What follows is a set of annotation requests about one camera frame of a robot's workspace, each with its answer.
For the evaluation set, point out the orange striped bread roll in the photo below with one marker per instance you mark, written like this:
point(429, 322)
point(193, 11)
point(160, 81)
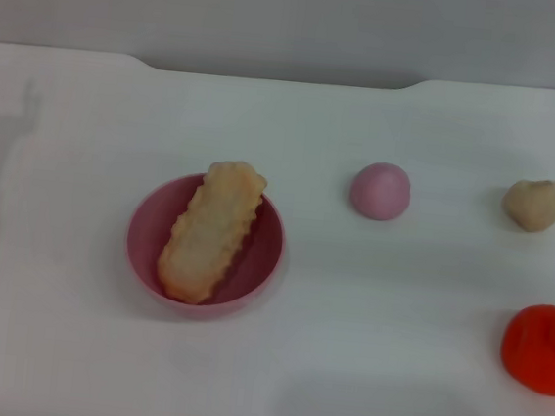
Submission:
point(211, 236)

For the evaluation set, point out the beige round bun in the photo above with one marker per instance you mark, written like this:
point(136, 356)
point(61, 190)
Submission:
point(533, 205)

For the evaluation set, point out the red orange bun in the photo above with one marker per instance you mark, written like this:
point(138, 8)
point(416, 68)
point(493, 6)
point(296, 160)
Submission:
point(541, 349)

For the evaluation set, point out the pink plastic bowl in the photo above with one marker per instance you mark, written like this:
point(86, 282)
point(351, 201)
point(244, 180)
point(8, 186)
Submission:
point(263, 251)

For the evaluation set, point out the pink round bun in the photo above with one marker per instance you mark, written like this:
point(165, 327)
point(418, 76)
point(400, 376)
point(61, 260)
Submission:
point(381, 192)

